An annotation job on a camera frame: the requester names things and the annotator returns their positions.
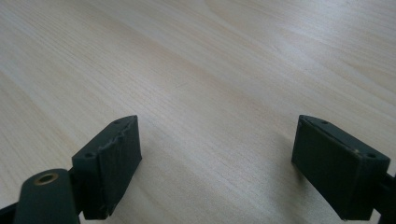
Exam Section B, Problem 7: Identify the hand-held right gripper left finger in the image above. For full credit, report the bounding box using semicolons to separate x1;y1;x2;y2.
71;115;143;221

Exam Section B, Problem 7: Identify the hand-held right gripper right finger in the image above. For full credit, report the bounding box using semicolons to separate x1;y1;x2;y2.
290;114;391;222

